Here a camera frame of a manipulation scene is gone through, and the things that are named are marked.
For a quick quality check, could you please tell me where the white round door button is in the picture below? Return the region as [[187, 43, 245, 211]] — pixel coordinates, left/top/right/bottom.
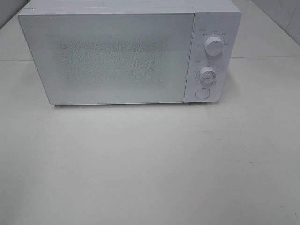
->
[[195, 88, 210, 100]]

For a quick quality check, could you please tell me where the white timer knob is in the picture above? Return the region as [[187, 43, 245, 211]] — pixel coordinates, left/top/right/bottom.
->
[[199, 67, 217, 84]]

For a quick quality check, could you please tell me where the white microwave door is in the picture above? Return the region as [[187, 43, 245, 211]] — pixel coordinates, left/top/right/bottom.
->
[[19, 13, 195, 105]]

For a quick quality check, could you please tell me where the white upper power knob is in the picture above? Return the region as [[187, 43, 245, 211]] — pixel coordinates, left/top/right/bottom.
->
[[204, 35, 224, 56]]

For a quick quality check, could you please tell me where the white microwave oven body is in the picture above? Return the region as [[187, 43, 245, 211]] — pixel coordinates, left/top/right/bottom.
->
[[18, 0, 242, 105]]

